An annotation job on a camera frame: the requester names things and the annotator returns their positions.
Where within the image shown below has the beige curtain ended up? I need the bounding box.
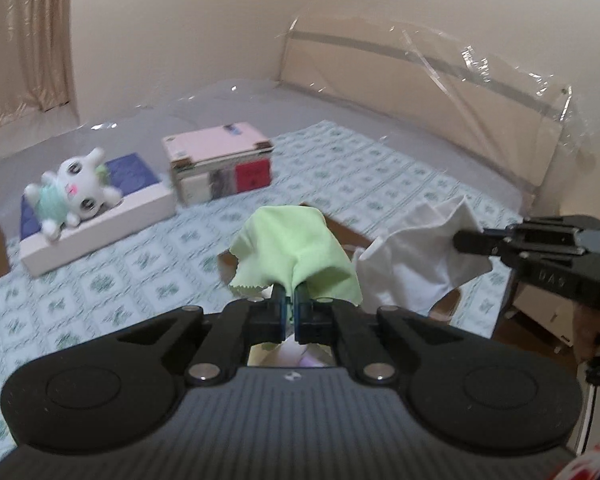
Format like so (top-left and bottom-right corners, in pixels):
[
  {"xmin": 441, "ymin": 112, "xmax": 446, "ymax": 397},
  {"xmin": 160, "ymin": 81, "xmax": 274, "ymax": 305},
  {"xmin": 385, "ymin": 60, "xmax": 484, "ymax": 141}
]
[{"xmin": 0, "ymin": 0, "xmax": 73, "ymax": 128}]

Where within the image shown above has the white cloth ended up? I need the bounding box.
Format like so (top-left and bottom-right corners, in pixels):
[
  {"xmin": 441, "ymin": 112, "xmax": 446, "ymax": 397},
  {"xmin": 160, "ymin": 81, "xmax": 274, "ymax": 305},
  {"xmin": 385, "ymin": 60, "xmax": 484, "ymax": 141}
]
[{"xmin": 353, "ymin": 196, "xmax": 492, "ymax": 315}]

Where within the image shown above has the stack of books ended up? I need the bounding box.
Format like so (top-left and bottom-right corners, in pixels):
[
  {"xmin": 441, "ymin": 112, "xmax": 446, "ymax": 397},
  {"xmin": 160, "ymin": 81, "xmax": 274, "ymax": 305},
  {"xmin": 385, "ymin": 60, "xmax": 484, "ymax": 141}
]
[{"xmin": 162, "ymin": 122, "xmax": 274, "ymax": 206}]

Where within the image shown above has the green microfibre cloth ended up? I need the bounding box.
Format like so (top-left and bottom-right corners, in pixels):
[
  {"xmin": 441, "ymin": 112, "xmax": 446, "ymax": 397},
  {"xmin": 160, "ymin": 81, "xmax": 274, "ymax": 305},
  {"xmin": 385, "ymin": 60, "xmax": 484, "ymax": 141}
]
[{"xmin": 228, "ymin": 205, "xmax": 363, "ymax": 306}]

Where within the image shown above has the white bunny plush toy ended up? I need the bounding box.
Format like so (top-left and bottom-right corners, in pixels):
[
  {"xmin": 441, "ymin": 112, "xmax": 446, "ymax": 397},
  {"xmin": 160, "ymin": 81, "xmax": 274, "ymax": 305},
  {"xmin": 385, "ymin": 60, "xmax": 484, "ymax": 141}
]
[{"xmin": 23, "ymin": 148, "xmax": 123, "ymax": 242}]

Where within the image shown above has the white flat box blue top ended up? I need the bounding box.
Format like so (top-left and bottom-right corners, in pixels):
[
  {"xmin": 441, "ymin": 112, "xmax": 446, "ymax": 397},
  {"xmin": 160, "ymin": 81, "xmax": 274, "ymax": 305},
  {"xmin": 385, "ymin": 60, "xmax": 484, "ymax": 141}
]
[{"xmin": 19, "ymin": 153, "xmax": 176, "ymax": 278}]

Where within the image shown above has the plastic wrapped headboard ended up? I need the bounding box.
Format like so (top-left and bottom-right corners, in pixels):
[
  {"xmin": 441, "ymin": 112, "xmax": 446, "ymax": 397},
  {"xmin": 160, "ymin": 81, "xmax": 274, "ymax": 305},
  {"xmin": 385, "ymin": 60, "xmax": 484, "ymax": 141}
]
[{"xmin": 279, "ymin": 14, "xmax": 591, "ymax": 204}]

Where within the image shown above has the open brown cardboard tray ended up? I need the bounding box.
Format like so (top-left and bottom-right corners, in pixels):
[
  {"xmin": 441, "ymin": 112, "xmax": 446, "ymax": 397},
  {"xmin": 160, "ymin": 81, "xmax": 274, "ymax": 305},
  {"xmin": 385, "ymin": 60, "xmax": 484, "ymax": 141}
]
[{"xmin": 218, "ymin": 205, "xmax": 467, "ymax": 323}]

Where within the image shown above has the small green box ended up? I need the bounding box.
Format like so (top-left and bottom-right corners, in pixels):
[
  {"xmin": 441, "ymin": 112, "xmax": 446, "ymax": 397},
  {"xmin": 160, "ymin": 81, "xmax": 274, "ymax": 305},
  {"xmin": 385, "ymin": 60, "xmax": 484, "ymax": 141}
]
[{"xmin": 95, "ymin": 164, "xmax": 110, "ymax": 186}]

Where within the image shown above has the green floral tablecloth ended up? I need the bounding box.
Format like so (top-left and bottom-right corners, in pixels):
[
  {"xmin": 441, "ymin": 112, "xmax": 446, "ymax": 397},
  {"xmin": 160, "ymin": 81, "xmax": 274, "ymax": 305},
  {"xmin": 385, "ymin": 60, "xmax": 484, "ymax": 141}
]
[{"xmin": 0, "ymin": 122, "xmax": 518, "ymax": 458}]

